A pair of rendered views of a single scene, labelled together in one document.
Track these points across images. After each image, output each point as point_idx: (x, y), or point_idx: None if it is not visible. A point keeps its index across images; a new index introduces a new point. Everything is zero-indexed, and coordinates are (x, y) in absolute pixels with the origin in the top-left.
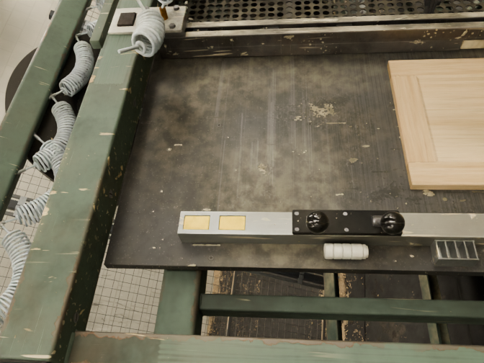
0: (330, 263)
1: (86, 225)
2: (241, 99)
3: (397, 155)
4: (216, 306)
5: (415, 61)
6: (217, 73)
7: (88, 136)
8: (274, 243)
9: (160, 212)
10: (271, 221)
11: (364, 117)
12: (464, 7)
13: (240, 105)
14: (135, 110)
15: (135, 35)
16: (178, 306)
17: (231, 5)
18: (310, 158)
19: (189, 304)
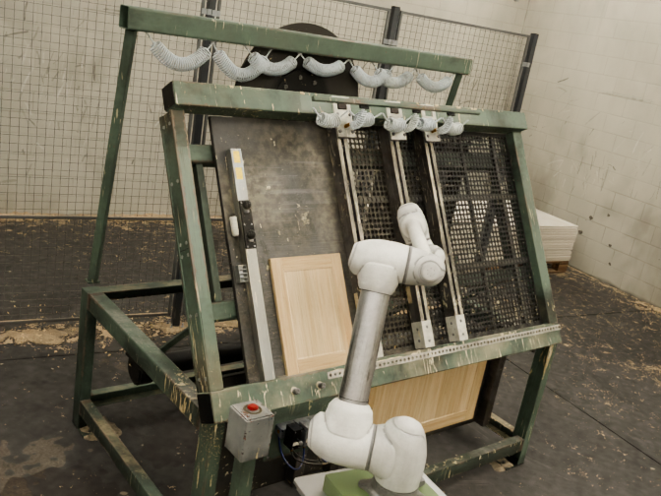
0: (227, 220)
1: (228, 106)
2: (305, 174)
3: (284, 255)
4: (198, 171)
5: (340, 267)
6: (320, 159)
7: (270, 97)
8: (232, 195)
9: (237, 139)
10: (242, 191)
11: (304, 239)
12: None
13: (301, 174)
14: (289, 117)
15: (324, 114)
16: (196, 154)
17: (369, 164)
18: (276, 212)
19: (198, 158)
